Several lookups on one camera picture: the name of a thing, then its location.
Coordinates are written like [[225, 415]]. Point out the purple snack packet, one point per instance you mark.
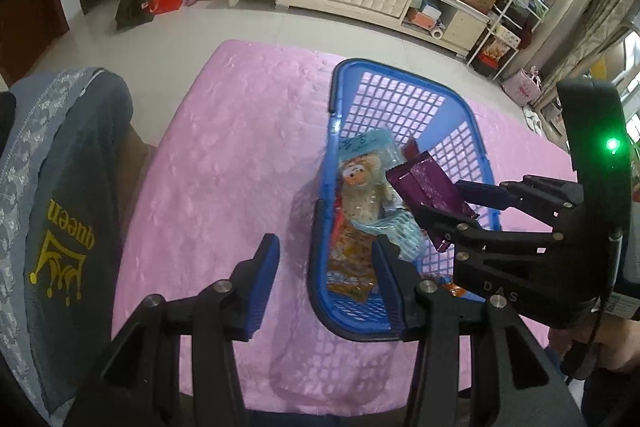
[[430, 182]]

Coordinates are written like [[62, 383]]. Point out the patterned beige curtain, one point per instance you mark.
[[600, 22]]

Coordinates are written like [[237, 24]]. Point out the brown wooden door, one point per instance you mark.
[[25, 7]]

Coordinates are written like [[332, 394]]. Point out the blue plastic basket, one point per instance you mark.
[[390, 69]]

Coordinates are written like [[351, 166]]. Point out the small printed carton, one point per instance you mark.
[[506, 34]]

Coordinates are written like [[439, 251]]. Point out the grey printed chair cover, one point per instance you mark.
[[65, 187]]

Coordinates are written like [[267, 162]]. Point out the small blue box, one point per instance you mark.
[[431, 8]]

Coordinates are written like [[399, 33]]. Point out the white slippers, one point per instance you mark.
[[534, 119]]

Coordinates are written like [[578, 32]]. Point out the light blue cartoon bread packet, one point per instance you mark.
[[360, 187]]

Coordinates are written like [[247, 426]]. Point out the red gift box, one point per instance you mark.
[[495, 54]]

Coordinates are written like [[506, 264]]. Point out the orange flat box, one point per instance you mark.
[[421, 19]]

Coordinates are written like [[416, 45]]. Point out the pink tablecloth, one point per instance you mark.
[[225, 132]]

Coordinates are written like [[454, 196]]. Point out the light blue wafer packet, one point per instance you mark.
[[400, 232]]

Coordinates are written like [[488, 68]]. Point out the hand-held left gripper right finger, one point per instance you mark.
[[385, 289]]

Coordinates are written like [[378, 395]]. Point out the orange sausage packet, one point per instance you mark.
[[350, 267]]

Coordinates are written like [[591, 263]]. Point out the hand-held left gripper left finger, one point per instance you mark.
[[262, 279]]

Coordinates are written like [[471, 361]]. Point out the person's right hand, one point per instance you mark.
[[620, 342]]

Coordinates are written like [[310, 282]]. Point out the white metal rack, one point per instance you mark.
[[505, 12]]

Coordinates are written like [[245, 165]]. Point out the pink tote bag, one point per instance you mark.
[[522, 87]]

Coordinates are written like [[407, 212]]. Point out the white paper roll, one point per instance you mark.
[[437, 32]]

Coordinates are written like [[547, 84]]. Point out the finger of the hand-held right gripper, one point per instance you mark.
[[530, 197], [450, 229]]

